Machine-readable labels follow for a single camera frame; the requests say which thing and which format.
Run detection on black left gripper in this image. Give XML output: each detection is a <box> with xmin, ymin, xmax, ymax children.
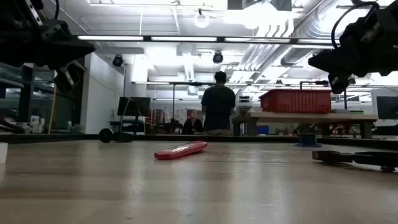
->
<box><xmin>0</xmin><ymin>19</ymin><xmax>96</xmax><ymax>71</ymax></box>

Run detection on red ribbed crate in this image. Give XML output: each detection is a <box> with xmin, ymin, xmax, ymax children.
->
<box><xmin>259</xmin><ymin>88</ymin><xmax>333</xmax><ymax>114</ymax></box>

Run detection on black monitor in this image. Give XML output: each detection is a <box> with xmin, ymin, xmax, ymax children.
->
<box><xmin>117</xmin><ymin>96</ymin><xmax>152</xmax><ymax>134</ymax></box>
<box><xmin>376</xmin><ymin>95</ymin><xmax>398</xmax><ymax>121</ymax></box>

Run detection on white container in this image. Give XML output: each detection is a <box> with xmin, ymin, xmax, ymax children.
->
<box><xmin>29</xmin><ymin>114</ymin><xmax>40</xmax><ymax>134</ymax></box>

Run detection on wooden-top table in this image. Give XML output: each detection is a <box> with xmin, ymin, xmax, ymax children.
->
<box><xmin>231</xmin><ymin>110</ymin><xmax>379</xmax><ymax>139</ymax></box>

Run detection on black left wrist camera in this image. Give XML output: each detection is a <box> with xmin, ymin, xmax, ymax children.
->
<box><xmin>52</xmin><ymin>60</ymin><xmax>86</xmax><ymax>94</ymax></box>

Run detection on white round ceiling lamp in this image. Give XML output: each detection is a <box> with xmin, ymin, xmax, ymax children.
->
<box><xmin>193</xmin><ymin>8</ymin><xmax>210</xmax><ymax>29</ymax></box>

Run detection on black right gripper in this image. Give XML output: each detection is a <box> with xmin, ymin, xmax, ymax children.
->
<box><xmin>307</xmin><ymin>16</ymin><xmax>385</xmax><ymax>78</ymax></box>

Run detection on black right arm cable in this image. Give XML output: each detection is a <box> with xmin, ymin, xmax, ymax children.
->
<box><xmin>330</xmin><ymin>1</ymin><xmax>381</xmax><ymax>50</ymax></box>

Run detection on long ceiling light bar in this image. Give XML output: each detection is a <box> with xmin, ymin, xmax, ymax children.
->
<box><xmin>76</xmin><ymin>35</ymin><xmax>341</xmax><ymax>45</ymax></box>

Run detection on yellow cable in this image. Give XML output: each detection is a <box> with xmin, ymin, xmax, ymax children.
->
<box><xmin>47</xmin><ymin>83</ymin><xmax>59</xmax><ymax>134</ymax></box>

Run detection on black pole-mounted device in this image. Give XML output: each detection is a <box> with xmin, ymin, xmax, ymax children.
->
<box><xmin>343</xmin><ymin>74</ymin><xmax>357</xmax><ymax>110</ymax></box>

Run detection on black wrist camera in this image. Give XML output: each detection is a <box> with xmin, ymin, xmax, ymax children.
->
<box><xmin>328</xmin><ymin>73</ymin><xmax>351</xmax><ymax>95</ymax></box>
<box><xmin>52</xmin><ymin>60</ymin><xmax>86</xmax><ymax>94</ymax></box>

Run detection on person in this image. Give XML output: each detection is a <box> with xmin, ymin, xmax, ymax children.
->
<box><xmin>200</xmin><ymin>70</ymin><xmax>236</xmax><ymax>136</ymax></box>
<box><xmin>182</xmin><ymin>109</ymin><xmax>204</xmax><ymax>135</ymax></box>

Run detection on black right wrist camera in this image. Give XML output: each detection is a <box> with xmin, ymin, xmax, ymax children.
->
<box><xmin>328</xmin><ymin>73</ymin><xmax>351</xmax><ymax>95</ymax></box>

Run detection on white tape roll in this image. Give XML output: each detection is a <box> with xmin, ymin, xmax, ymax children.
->
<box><xmin>0</xmin><ymin>142</ymin><xmax>9</xmax><ymax>165</ymax></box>

